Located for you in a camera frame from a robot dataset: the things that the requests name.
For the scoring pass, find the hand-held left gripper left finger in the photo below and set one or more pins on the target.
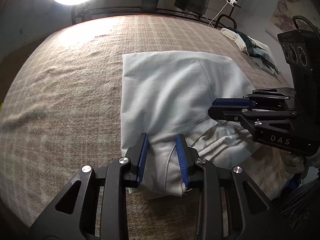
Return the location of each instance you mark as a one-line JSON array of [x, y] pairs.
[[143, 155]]

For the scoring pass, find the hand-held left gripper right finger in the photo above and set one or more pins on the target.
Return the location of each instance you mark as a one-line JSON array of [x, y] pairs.
[[181, 157]]

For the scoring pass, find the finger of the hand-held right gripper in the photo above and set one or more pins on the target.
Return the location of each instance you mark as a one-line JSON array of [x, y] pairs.
[[232, 102], [225, 113]]

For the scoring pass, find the white t-shirt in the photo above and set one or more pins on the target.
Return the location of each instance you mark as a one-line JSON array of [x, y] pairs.
[[170, 85]]

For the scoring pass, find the pile of clothes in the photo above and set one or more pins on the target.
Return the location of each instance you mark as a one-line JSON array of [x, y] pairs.
[[250, 43]]

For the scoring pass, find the black metal clothes rack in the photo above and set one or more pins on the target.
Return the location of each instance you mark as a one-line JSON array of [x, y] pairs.
[[125, 9]]

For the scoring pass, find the beige plaid blanket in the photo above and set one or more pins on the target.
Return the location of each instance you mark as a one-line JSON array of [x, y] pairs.
[[62, 92]]

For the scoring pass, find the dark ribbed cloth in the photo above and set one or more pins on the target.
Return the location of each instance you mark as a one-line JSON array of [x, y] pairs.
[[300, 200]]

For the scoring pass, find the potted plant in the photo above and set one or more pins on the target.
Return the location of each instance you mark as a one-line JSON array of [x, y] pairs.
[[150, 3]]

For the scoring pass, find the landscape wall painting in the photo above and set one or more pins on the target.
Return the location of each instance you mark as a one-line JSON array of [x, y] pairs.
[[285, 7]]

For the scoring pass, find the black metal bed rail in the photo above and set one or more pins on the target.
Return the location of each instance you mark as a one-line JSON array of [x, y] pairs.
[[234, 22]]

